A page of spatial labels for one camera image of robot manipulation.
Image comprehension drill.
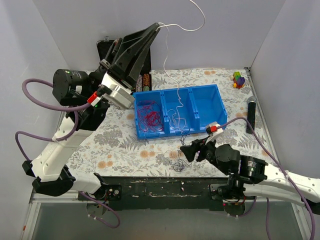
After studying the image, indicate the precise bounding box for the white wire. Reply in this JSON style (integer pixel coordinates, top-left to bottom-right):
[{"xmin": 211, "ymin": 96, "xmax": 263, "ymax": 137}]
[{"xmin": 157, "ymin": 0, "xmax": 206, "ymax": 131}]

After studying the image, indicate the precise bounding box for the red wire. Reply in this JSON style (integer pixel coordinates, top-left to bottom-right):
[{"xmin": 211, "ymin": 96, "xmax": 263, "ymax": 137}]
[{"xmin": 136, "ymin": 99, "xmax": 165, "ymax": 133}]

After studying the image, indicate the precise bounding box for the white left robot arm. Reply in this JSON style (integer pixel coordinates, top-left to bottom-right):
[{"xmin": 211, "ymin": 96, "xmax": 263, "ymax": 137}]
[{"xmin": 22, "ymin": 23, "xmax": 160, "ymax": 200}]

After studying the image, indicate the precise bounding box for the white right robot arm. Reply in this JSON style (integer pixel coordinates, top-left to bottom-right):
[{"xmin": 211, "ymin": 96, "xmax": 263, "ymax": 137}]
[{"xmin": 180, "ymin": 138, "xmax": 320, "ymax": 215}]

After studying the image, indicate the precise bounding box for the black poker chip case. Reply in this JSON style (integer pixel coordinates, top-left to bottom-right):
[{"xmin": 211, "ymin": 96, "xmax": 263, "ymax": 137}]
[{"xmin": 96, "ymin": 37, "xmax": 152, "ymax": 95}]

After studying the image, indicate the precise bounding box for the blue three-compartment plastic bin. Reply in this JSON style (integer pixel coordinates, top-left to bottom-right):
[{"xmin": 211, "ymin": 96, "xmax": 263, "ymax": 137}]
[{"xmin": 133, "ymin": 84, "xmax": 228, "ymax": 140}]

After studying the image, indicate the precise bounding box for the black handheld microphone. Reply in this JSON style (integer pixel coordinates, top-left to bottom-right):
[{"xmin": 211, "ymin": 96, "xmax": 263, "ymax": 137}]
[{"xmin": 246, "ymin": 96, "xmax": 257, "ymax": 134}]

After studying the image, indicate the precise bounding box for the floral patterned table mat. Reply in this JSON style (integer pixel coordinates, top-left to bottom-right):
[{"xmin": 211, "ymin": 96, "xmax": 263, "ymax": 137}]
[{"xmin": 67, "ymin": 69, "xmax": 273, "ymax": 177}]

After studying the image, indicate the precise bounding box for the colourful toy block train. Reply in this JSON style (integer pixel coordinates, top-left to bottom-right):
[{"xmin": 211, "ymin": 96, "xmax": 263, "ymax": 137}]
[{"xmin": 230, "ymin": 71, "xmax": 246, "ymax": 89}]

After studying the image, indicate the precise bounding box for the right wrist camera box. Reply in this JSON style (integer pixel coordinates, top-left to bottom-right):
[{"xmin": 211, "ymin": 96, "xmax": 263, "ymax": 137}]
[{"xmin": 205, "ymin": 122, "xmax": 223, "ymax": 144}]

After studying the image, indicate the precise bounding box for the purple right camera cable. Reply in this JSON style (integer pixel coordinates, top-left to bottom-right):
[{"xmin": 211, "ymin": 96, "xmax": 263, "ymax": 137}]
[{"xmin": 217, "ymin": 116, "xmax": 316, "ymax": 240}]

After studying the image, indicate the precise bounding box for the purple camera cable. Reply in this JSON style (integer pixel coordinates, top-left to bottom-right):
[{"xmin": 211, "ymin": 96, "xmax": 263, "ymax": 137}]
[
  {"xmin": 14, "ymin": 78, "xmax": 121, "ymax": 229},
  {"xmin": 217, "ymin": 116, "xmax": 316, "ymax": 240}
]

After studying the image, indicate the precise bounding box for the black metal base rail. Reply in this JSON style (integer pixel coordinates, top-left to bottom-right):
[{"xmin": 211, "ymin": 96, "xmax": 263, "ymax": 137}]
[{"xmin": 92, "ymin": 176, "xmax": 228, "ymax": 211}]

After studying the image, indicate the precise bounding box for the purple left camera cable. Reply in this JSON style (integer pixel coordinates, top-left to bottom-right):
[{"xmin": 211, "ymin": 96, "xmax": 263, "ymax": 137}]
[{"xmin": 14, "ymin": 78, "xmax": 121, "ymax": 229}]

